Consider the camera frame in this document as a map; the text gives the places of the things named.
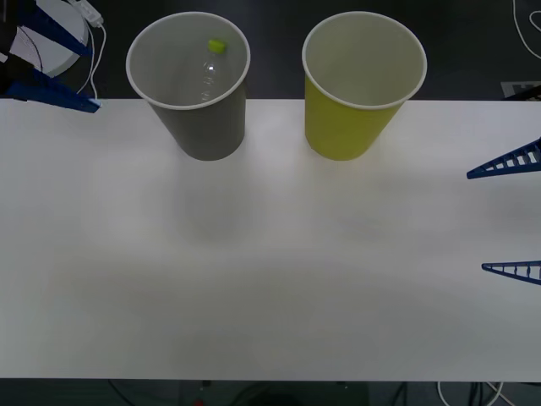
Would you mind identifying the white looped floor cable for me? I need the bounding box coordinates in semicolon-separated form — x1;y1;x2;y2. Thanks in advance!
511;0;541;58

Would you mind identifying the white cable under table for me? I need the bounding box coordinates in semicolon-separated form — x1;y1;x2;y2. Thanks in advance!
436;379;515;406

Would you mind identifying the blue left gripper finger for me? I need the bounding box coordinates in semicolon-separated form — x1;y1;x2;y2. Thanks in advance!
0;54;103;114
0;3;94;57

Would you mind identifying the white power strip cable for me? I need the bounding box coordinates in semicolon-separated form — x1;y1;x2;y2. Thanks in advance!
75;23;108;102

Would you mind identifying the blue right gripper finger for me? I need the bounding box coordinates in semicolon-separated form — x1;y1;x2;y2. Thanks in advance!
466;137;541;181
481;261;541;286

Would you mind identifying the grey floor tag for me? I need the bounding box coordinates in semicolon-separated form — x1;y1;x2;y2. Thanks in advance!
500;80;541;102

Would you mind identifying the white power strip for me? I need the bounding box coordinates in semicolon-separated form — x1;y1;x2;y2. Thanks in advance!
68;0;105;28

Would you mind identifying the clear bottle with green cap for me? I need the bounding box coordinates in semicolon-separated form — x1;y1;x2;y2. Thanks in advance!
198;38;227;103

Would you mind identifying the yellow-green plastic waste bin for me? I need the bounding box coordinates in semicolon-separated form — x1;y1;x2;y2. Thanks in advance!
301;10;429;162

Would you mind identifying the white round flat base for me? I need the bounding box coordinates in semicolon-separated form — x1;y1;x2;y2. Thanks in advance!
8;0;90;79

